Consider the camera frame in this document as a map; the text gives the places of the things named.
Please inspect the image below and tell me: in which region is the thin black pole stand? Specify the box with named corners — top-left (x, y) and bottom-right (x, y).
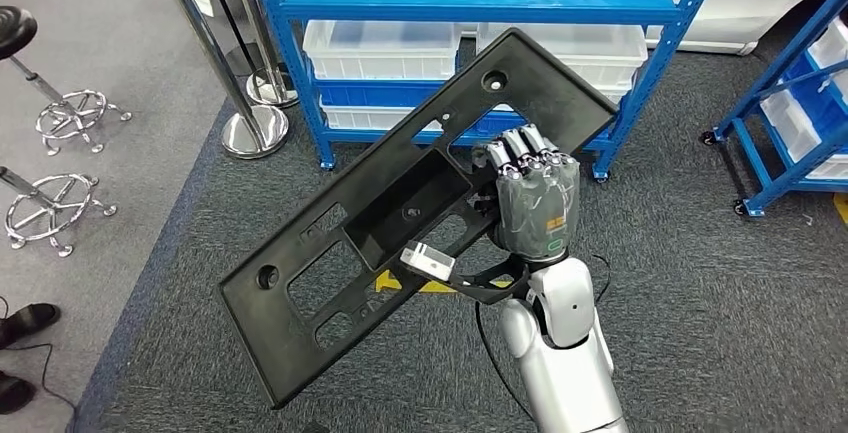
top-left (198, 0), bottom-right (266, 80)

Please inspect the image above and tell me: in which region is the blue wheeled cart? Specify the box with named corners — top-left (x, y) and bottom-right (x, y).
top-left (702, 0), bottom-right (848, 218)

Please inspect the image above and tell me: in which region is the chrome stanchion post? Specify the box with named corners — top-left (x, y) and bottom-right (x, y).
top-left (146, 0), bottom-right (290, 160)
top-left (221, 0), bottom-right (301, 110)

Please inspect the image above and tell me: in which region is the black floor cable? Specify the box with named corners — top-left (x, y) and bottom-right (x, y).
top-left (0, 342), bottom-right (78, 421)

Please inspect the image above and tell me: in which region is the black plastic plate frame part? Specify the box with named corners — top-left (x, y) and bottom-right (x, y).
top-left (218, 27), bottom-right (619, 410)

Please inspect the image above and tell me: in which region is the white cart crate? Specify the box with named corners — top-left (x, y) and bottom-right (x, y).
top-left (804, 154), bottom-right (848, 182)
top-left (759, 88), bottom-right (848, 163)
top-left (806, 15), bottom-right (848, 70)

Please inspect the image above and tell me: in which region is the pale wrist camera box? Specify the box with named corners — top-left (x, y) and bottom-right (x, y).
top-left (400, 241), bottom-right (457, 282)

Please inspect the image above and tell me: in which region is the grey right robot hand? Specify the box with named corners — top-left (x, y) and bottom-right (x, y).
top-left (471, 123), bottom-right (582, 264)

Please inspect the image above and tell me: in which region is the blue cart crate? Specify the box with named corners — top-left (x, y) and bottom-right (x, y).
top-left (781, 52), bottom-right (848, 146)

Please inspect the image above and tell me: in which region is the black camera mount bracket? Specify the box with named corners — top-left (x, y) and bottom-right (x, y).
top-left (450, 260), bottom-right (531, 305)

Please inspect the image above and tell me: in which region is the person's foot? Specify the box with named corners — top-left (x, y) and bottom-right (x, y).
top-left (0, 302), bottom-right (62, 350)
top-left (0, 371), bottom-right (38, 416)

